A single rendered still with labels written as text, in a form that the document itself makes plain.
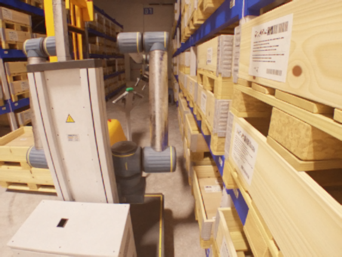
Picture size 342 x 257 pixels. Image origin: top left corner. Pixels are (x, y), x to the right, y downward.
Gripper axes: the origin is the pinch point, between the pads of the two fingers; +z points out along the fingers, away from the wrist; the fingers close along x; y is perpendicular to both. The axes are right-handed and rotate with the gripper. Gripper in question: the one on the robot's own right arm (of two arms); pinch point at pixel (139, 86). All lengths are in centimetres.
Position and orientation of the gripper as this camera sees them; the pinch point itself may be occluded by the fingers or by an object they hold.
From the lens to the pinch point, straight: 228.9
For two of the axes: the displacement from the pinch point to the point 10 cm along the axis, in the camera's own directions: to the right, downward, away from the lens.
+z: -5.1, 8.6, 1.0
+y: -4.8, -1.9, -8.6
